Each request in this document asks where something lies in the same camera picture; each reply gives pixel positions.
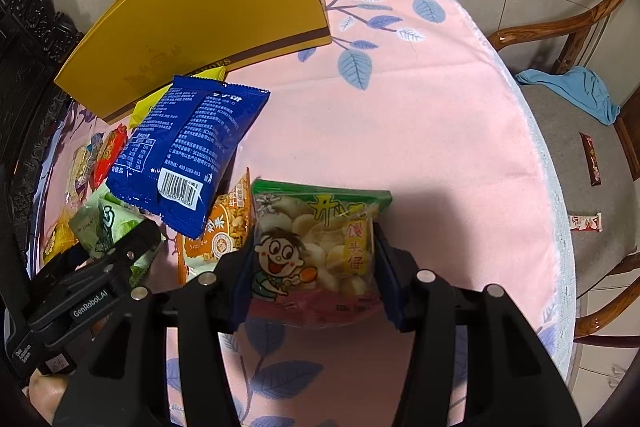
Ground yellow snack packet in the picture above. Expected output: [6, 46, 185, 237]
[42, 207, 81, 265]

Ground clear yellow snack packets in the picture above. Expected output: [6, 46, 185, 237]
[67, 142, 103, 202]

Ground orange peanut packet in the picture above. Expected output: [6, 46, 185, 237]
[176, 168, 257, 283]

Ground white red snack bar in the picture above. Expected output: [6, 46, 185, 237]
[570, 213, 603, 233]

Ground green cartoon bun packet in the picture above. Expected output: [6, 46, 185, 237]
[250, 178, 393, 325]

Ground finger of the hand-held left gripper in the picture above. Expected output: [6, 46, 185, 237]
[99, 218, 167, 289]

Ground yellow cardboard box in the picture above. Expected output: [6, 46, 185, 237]
[54, 0, 333, 125]

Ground dark carved wooden furniture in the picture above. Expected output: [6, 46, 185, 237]
[0, 0, 84, 218]

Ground light green snack packet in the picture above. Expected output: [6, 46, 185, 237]
[69, 184, 161, 290]

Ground blue snack packet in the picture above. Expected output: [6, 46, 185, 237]
[106, 75, 272, 240]

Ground dark brown snack bar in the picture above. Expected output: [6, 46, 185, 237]
[580, 133, 605, 186]

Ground pink printed tablecloth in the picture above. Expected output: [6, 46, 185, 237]
[30, 0, 573, 427]

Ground person's left hand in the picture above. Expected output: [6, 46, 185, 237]
[22, 369, 69, 425]

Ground yellow green stick packet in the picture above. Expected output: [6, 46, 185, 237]
[128, 76, 227, 130]

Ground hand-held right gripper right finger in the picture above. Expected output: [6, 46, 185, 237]
[374, 227, 582, 427]

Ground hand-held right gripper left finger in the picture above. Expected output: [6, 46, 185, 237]
[52, 247, 257, 427]

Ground wooden chair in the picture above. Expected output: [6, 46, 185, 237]
[487, 0, 640, 343]

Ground blue cloth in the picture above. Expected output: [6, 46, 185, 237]
[515, 67, 622, 126]

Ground red snack packet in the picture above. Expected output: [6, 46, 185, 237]
[92, 125, 130, 190]

